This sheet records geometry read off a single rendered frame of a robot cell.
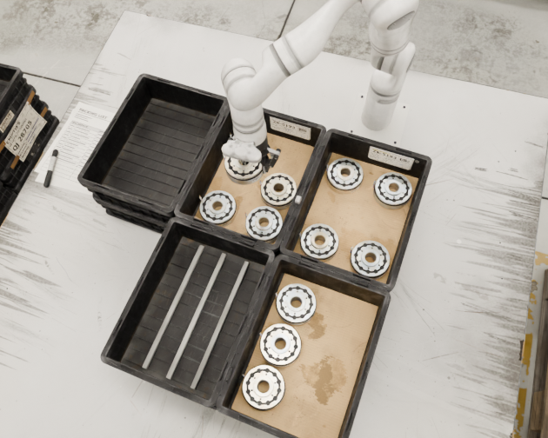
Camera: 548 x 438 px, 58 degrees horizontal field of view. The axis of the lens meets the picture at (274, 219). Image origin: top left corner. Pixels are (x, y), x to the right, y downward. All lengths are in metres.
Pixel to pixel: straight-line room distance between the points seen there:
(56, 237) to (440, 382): 1.21
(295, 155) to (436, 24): 1.74
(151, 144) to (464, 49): 1.92
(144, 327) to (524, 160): 1.26
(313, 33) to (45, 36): 2.47
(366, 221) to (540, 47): 1.93
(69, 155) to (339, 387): 1.15
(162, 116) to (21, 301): 0.70
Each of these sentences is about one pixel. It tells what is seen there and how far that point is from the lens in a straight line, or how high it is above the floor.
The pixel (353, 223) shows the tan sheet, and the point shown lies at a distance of 1.40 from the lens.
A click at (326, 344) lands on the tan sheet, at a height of 0.83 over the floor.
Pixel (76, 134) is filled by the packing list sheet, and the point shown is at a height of 0.70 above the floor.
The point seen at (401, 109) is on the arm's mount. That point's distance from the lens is 1.67.
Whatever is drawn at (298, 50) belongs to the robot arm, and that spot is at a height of 1.39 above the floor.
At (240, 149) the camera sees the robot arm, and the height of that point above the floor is 1.17.
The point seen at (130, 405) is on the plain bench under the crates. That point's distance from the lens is 1.49.
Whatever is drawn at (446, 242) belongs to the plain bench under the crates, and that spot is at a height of 0.70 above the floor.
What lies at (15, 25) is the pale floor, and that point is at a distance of 3.44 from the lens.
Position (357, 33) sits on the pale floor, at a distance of 2.96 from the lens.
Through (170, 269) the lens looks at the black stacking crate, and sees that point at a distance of 1.40.
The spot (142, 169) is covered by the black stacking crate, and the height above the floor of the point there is 0.83.
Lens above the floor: 2.11
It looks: 66 degrees down
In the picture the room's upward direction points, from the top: 7 degrees counter-clockwise
